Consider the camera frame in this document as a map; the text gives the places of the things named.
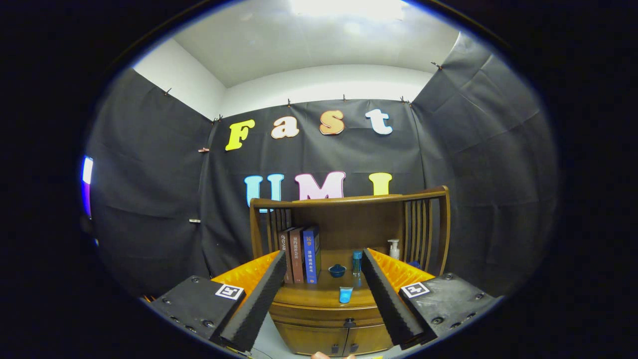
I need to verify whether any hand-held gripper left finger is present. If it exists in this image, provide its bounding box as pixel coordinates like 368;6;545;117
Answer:
147;249;287;352

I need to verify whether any blue book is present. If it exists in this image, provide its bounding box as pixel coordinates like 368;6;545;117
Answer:
303;224;322;285

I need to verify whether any wooden cabinet door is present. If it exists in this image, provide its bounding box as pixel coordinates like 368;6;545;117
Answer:
346;324;394;356
276;322;349;356

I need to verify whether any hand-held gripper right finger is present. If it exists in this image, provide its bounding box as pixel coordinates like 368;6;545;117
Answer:
360;248;501;350

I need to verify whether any wooden countertop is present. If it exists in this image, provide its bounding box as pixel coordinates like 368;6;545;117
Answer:
277;249;379;308

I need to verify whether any wooden cabinet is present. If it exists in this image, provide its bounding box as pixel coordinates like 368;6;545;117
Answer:
249;186;451;357

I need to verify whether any wooden drawer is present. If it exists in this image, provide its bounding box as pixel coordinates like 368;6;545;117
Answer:
269;301;387;329

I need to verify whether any black backdrop cloth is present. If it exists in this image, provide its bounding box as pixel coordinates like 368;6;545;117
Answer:
82;32;559;300

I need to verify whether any ceiling light panel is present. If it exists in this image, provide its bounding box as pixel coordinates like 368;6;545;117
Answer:
289;0;405;20

